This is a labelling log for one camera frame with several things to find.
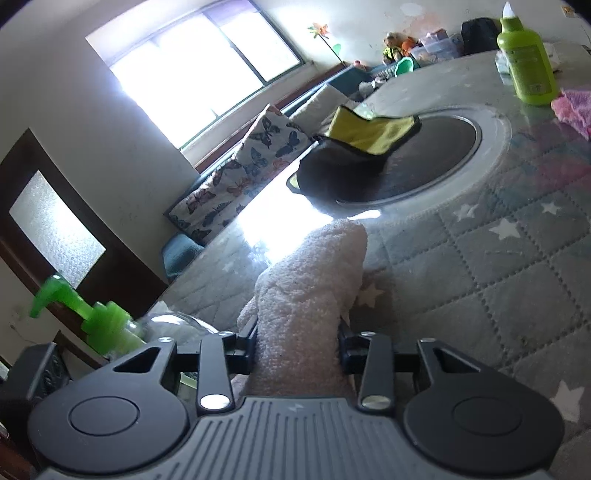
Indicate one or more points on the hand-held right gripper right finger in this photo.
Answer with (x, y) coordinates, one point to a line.
(352, 355)

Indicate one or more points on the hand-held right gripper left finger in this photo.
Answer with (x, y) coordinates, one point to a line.
(241, 353)

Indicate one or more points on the white towel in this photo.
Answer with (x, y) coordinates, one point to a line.
(304, 295)

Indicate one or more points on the clear green pump bottle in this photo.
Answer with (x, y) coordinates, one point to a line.
(106, 323)

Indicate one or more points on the blue sofa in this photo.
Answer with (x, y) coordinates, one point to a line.
(182, 249)

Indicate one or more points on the dark wooden door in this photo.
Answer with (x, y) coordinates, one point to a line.
(55, 230)

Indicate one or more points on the butterfly print cushion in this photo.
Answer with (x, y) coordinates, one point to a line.
(277, 143)
(217, 198)

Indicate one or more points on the yellow and black cloth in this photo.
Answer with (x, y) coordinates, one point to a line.
(364, 134)

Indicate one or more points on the beige cushion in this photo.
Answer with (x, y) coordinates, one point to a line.
(318, 104)

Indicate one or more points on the green cup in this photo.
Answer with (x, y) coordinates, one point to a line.
(406, 67)

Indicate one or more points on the window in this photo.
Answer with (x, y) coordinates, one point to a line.
(184, 60)

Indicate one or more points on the stuffed bear toy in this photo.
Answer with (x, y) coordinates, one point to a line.
(391, 48)

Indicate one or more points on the orange stuffed toy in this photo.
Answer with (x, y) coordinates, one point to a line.
(408, 46)

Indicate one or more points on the clear plastic storage box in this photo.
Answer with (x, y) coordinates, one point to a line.
(436, 46)

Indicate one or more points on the pinwheel flower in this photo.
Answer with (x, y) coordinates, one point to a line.
(323, 34)

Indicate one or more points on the pink cloth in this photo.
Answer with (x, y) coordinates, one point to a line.
(575, 113)

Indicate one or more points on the tissue pack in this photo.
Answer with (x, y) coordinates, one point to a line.
(502, 62)

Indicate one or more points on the green plastic bottle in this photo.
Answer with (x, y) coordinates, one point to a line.
(526, 60)

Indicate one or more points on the black backpack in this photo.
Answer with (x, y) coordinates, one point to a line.
(480, 37)

